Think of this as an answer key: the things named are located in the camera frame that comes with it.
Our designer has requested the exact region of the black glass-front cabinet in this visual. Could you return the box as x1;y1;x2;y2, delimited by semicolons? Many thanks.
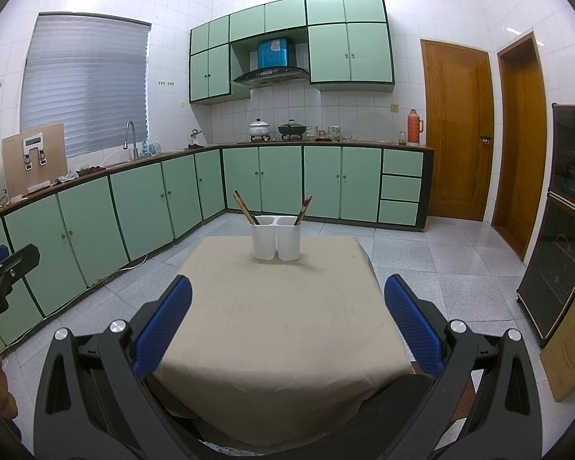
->
516;102;575;348

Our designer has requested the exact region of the wooden door with handle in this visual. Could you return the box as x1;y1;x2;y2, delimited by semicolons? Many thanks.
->
420;39;496;224

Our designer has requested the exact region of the grey window blind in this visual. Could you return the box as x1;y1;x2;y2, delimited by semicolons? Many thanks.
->
20;11;153;159

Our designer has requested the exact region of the chrome kitchen faucet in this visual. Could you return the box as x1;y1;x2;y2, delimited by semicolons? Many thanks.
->
124;120;140;160

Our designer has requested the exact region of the beige tablecloth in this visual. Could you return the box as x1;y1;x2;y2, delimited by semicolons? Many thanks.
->
151;236;415;446

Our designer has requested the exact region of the light wooden chopstick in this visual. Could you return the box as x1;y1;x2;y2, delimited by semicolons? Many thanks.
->
233;192;256;226
238;190;260;225

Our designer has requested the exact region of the white two-compartment utensil holder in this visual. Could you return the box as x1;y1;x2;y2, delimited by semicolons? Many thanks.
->
250;215;302;262

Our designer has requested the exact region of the green base cabinet with drawers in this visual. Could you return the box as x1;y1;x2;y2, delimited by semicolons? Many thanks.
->
220;144;435;232

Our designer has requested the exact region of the black wok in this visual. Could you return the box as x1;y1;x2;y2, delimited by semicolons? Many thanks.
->
277;119;308;141

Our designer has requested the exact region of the plain wooden door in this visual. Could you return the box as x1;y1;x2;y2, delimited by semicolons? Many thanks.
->
491;31;550;262

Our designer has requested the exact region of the black range hood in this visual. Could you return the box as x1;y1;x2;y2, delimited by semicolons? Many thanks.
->
233;66;312;90

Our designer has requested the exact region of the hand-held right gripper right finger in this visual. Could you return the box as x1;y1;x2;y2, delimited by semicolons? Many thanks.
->
383;274;543;460

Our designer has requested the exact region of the orange thermos flask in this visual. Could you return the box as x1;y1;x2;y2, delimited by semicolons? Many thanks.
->
407;108;425;145

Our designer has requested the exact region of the brown wooden board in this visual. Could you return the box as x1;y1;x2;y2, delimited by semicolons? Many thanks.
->
1;123;69;197

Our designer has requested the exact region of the blue box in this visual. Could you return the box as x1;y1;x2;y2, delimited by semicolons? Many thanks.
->
257;37;297;69

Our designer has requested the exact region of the cardboard box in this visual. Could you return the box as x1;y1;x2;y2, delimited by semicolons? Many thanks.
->
539;253;575;403

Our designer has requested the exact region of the green sink base cabinet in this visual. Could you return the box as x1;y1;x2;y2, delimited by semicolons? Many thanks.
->
0;148;227;347

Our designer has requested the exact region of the green wall cabinet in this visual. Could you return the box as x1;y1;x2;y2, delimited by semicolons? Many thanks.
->
305;0;396;92
189;3;308;105

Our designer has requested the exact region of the white lidded pot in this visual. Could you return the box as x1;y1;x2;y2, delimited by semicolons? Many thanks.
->
248;117;271;141

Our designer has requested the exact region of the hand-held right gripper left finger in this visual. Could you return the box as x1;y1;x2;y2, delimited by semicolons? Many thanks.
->
33;274;207;460

